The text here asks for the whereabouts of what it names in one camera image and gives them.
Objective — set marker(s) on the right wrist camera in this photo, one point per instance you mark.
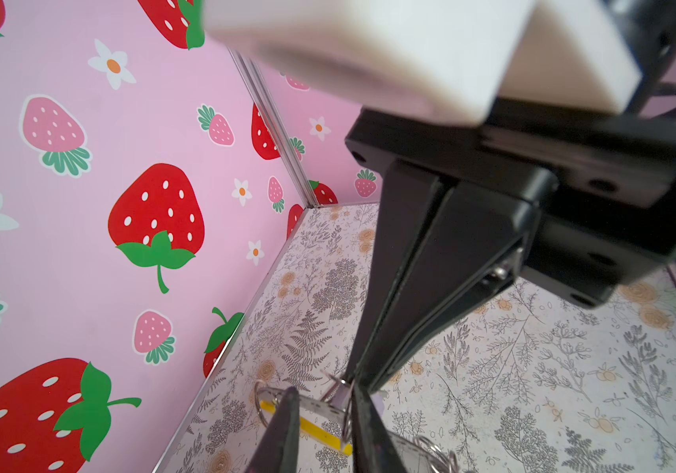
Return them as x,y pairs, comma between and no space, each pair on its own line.
443,62

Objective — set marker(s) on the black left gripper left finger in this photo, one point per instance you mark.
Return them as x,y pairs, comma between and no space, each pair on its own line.
278,449

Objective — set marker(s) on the aluminium corner post right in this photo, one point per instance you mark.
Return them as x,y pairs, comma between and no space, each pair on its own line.
256,86

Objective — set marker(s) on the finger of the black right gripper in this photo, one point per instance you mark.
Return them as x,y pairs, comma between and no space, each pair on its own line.
409,203

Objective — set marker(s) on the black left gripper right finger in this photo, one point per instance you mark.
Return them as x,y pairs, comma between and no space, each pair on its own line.
373,450

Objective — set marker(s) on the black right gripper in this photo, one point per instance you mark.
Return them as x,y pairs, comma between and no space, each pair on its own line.
575,202

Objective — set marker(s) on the metal keyring with yellow tag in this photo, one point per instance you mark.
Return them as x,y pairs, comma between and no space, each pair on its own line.
330,424

